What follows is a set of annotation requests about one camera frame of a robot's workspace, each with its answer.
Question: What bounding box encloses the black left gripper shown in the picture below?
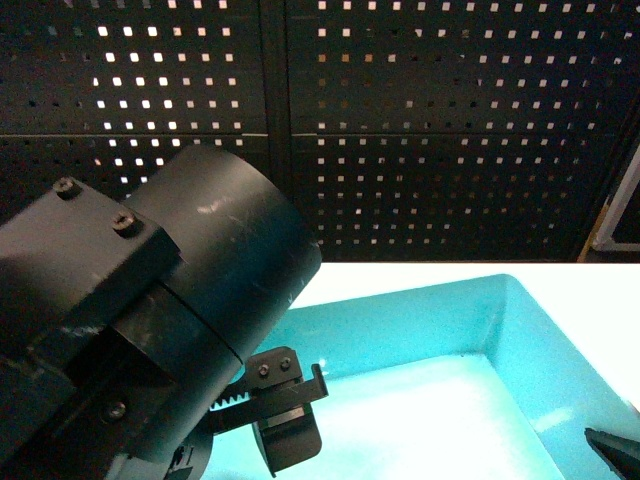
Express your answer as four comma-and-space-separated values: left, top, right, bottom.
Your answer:
1, 145, 327, 479

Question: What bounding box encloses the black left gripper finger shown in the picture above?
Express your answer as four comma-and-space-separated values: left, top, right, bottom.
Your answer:
584, 428, 639, 480

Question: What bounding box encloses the light teal plastic tray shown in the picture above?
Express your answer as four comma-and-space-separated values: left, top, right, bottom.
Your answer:
202, 273, 640, 480

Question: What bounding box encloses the silver-edged flight case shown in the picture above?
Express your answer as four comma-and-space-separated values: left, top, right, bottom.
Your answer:
578, 148, 639, 263

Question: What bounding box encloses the black perforated metal panel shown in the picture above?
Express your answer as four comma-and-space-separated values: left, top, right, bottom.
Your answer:
1, 1, 639, 261

